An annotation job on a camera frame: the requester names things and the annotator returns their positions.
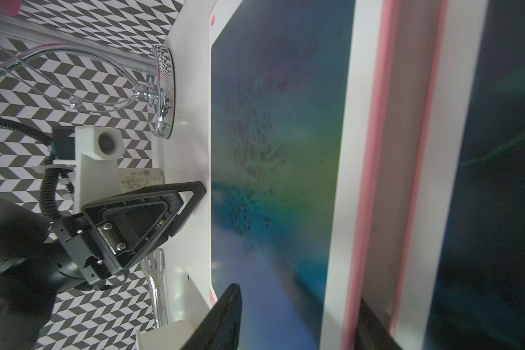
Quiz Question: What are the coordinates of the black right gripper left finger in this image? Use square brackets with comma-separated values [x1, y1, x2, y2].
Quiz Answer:
[181, 284, 243, 350]

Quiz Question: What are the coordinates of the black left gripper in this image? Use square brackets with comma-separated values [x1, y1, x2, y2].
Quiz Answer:
[50, 181, 207, 289]

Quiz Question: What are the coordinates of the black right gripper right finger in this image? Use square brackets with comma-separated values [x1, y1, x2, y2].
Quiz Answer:
[354, 299, 401, 350]

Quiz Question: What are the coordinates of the white plastic storage box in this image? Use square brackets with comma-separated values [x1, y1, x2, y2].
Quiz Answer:
[136, 270, 210, 349]

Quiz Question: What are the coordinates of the pink writing tablet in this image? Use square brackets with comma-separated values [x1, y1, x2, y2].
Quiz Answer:
[208, 1, 400, 349]
[386, 0, 525, 350]

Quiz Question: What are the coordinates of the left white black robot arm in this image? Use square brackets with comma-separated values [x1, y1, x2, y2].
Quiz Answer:
[0, 181, 206, 349]

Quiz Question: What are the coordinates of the metal fork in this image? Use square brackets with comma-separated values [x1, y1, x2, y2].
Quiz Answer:
[140, 248, 169, 328]

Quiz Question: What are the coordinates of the glass spice jar black lid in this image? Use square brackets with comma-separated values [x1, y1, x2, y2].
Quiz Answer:
[119, 169, 165, 193]

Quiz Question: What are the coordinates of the chrome wire jewelry stand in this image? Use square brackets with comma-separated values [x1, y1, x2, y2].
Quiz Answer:
[0, 43, 176, 139]

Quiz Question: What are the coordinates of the aluminium corner post left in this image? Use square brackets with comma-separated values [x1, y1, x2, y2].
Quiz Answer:
[0, 13, 156, 74]

